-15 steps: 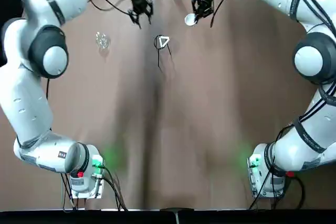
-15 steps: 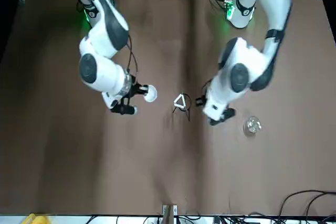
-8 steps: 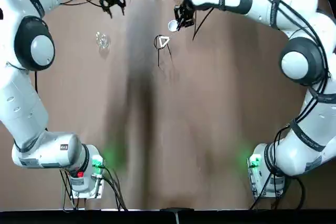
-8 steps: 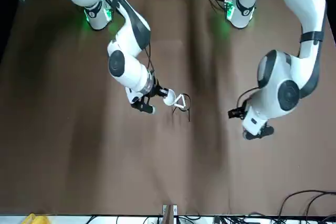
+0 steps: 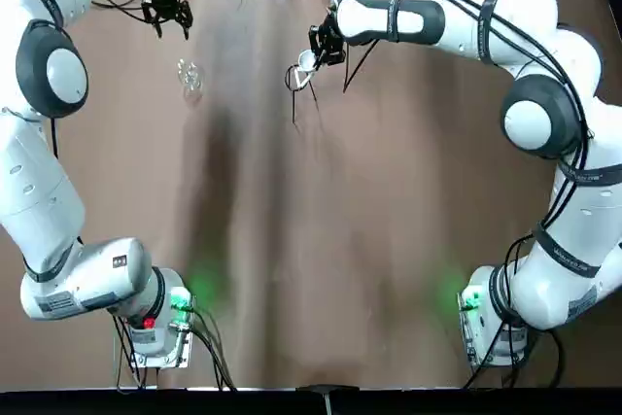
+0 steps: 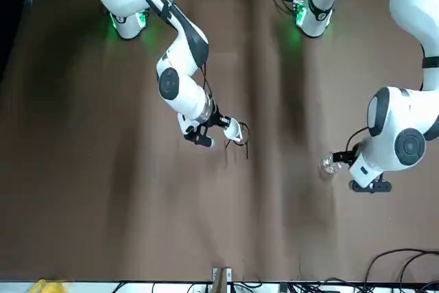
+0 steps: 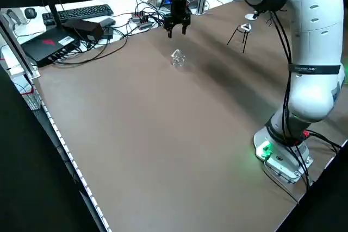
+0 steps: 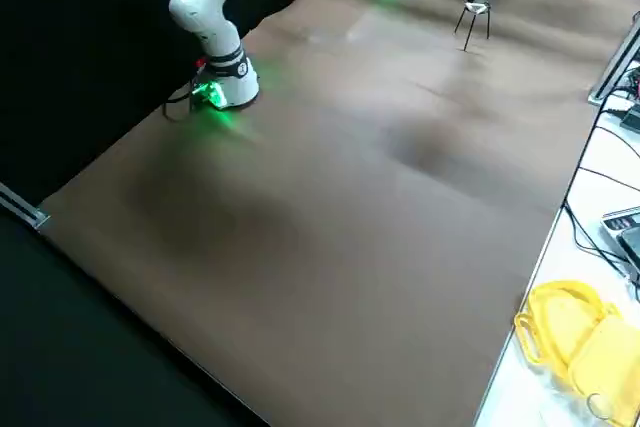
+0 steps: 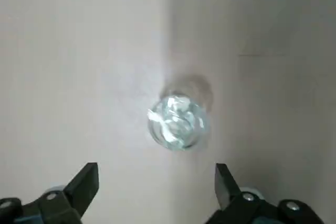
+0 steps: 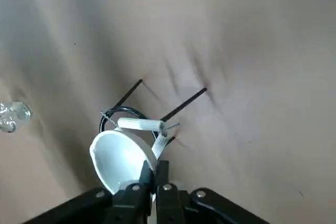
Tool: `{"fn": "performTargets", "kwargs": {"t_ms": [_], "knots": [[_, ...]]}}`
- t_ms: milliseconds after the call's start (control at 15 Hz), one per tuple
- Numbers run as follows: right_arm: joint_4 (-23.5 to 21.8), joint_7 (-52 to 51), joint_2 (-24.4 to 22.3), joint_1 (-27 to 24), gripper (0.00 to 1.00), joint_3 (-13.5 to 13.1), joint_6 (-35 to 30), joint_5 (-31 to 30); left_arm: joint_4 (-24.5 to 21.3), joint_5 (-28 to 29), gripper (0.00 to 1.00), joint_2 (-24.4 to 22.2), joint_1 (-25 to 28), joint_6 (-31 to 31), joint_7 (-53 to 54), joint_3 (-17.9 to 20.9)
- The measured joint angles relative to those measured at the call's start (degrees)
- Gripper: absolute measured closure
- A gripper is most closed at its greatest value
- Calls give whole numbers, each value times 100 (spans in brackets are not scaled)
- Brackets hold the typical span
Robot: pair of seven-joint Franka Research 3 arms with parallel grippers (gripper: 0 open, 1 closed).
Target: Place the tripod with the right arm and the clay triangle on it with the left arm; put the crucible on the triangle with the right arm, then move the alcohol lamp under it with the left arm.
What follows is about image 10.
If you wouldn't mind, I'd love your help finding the black metal tripod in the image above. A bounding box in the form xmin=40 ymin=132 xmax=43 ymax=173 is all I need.
xmin=99 ymin=79 xmax=208 ymax=146

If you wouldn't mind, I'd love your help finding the white porcelain crucible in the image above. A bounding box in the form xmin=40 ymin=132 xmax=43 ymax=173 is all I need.
xmin=89 ymin=129 xmax=159 ymax=196

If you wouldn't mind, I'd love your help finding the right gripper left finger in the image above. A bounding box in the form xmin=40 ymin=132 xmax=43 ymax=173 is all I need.
xmin=23 ymin=161 xmax=154 ymax=224

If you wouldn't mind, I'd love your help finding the clear glass alcohol lamp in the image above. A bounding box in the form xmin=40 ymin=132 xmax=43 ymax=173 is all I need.
xmin=0 ymin=100 xmax=33 ymax=134

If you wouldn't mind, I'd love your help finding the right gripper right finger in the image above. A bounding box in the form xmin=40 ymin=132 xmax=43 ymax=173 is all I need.
xmin=154 ymin=159 xmax=271 ymax=224

